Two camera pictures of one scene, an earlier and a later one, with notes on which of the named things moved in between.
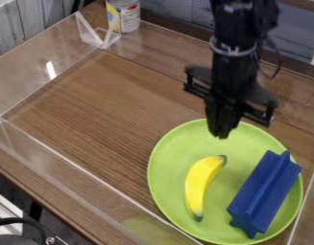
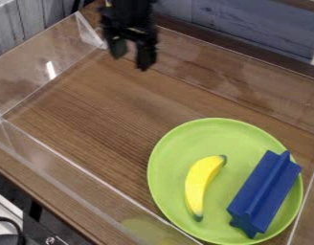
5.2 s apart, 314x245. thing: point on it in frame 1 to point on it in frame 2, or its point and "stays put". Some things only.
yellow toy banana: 196,183 stays put
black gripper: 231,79 to 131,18
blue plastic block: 255,204 stays put
